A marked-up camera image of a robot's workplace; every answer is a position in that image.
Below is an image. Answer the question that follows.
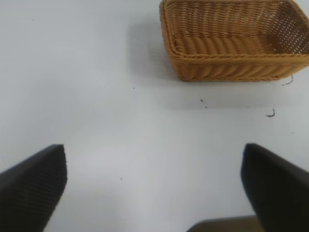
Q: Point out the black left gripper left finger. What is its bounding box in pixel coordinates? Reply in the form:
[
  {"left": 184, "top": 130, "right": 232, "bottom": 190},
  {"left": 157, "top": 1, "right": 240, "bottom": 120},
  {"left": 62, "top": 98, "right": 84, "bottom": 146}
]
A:
[{"left": 0, "top": 144, "right": 68, "bottom": 232}]

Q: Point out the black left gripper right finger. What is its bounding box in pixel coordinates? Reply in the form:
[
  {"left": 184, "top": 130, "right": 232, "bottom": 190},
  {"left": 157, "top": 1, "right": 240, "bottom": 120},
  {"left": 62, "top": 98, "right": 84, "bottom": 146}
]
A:
[{"left": 240, "top": 143, "right": 309, "bottom": 232}]

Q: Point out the woven wicker basket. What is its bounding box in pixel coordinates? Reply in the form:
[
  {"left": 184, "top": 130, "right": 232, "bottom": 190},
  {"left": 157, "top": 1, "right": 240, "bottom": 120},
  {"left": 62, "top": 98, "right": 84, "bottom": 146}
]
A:
[{"left": 159, "top": 0, "right": 309, "bottom": 82}]

